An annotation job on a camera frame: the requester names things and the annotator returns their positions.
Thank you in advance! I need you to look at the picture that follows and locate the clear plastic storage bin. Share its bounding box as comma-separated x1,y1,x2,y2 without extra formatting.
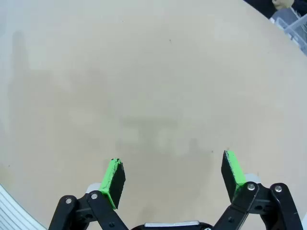
271,4,307,55

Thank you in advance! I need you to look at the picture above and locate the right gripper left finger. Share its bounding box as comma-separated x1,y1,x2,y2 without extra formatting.
47,157,128,230

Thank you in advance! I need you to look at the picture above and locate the white ribbed rail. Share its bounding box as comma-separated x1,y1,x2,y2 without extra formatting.
0,184,47,230

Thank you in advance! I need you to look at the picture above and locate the person's left hand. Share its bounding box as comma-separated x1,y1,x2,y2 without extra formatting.
273,0,294,11

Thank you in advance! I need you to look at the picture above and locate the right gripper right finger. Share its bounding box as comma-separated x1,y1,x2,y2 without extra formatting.
213,149,303,230

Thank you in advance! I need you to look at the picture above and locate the person in black T-shirt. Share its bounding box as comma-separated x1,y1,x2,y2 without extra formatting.
243,0,278,19

